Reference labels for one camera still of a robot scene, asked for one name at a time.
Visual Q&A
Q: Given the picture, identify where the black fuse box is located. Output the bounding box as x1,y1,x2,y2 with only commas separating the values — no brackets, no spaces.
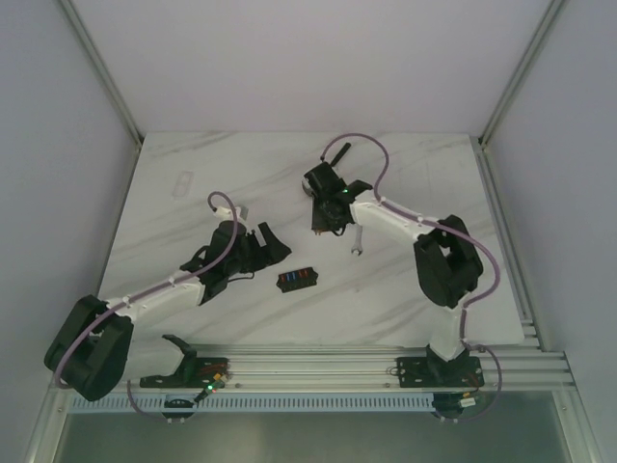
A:
276,267,318,293

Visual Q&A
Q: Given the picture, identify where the clear plastic fuse box cover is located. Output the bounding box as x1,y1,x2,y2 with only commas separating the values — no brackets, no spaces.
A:
172,171,194,199

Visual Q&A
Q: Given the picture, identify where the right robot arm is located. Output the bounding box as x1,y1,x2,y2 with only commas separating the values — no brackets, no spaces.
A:
303,162,483,388

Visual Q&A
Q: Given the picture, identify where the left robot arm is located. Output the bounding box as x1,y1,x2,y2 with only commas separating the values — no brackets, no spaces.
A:
43,220,291,401

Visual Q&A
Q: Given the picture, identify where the small chrome open-end wrench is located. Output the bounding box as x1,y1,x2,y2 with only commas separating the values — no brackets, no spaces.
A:
351,226,363,257

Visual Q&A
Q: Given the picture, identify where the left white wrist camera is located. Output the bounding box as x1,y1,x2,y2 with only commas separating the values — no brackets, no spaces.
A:
213,205,249,224

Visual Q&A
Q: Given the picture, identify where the claw hammer black handle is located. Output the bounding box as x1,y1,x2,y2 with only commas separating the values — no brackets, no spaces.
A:
302,142,352,197

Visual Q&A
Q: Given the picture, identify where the white slotted cable duct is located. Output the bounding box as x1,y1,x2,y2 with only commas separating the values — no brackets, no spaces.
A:
68,392,435,414

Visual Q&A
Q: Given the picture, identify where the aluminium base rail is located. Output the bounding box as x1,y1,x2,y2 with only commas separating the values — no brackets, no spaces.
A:
130,344,575,393

